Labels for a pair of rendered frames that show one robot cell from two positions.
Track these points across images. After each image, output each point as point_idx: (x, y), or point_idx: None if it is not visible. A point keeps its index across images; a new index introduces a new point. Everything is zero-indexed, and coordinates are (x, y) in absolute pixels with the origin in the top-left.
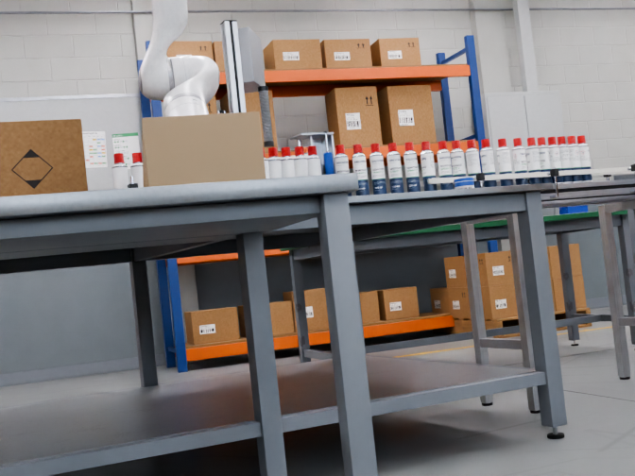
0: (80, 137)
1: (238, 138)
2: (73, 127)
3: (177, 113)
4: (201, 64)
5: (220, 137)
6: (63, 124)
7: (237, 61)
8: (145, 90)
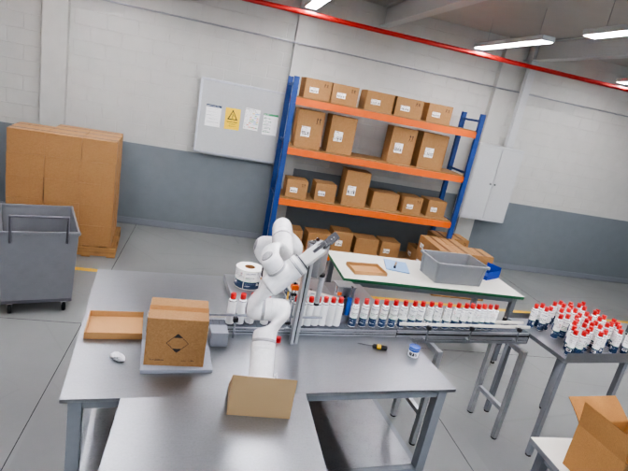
0: (206, 331)
1: (282, 391)
2: (204, 325)
3: (256, 353)
4: (280, 312)
5: (272, 390)
6: (199, 323)
7: (310, 265)
8: (247, 315)
